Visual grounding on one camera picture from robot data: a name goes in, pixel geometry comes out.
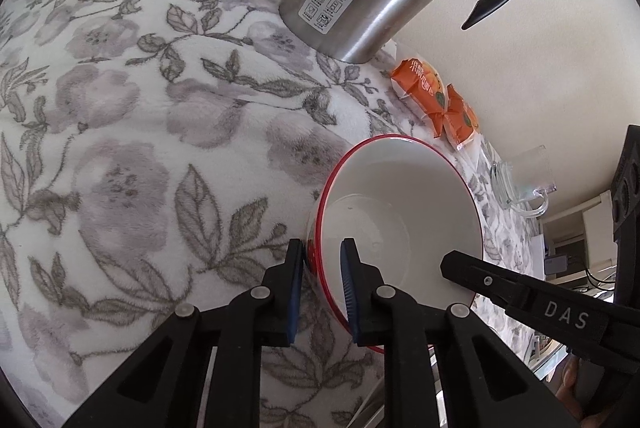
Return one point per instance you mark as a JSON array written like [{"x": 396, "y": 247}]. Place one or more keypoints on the white wooden shelf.
[{"x": 570, "y": 213}]

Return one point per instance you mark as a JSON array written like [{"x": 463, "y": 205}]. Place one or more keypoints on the person's right hand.
[{"x": 570, "y": 378}]

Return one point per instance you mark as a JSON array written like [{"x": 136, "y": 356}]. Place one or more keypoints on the strawberry print bowl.
[{"x": 400, "y": 208}]

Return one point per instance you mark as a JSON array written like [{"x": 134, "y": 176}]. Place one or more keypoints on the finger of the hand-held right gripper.
[{"x": 480, "y": 278}]

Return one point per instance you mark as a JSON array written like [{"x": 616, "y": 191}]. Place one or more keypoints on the black charger adapter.
[{"x": 557, "y": 264}]

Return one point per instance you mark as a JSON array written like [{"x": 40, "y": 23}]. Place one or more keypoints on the clear glass mug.
[{"x": 520, "y": 178}]

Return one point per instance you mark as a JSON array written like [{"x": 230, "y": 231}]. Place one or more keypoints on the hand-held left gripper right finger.
[{"x": 350, "y": 293}]

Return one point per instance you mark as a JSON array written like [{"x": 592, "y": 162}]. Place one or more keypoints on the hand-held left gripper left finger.
[{"x": 298, "y": 298}]

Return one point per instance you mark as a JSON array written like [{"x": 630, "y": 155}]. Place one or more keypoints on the grey floral tablecloth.
[{"x": 125, "y": 133}]

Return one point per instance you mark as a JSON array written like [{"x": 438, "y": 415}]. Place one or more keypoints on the white power strip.
[{"x": 537, "y": 258}]

